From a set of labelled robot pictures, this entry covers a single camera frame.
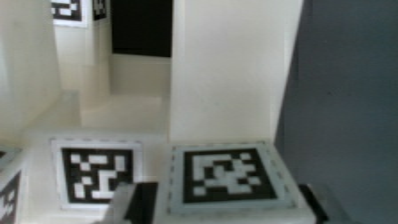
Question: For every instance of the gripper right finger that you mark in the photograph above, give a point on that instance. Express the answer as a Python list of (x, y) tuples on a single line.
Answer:
[(323, 204)]

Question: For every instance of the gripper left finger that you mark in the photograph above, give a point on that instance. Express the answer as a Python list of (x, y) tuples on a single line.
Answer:
[(131, 205)]

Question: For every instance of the white tagged cube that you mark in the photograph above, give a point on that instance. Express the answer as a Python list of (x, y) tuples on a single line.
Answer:
[(12, 164), (227, 187)]

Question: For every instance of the white chair back frame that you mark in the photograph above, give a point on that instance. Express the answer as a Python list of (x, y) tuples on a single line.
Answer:
[(98, 109)]

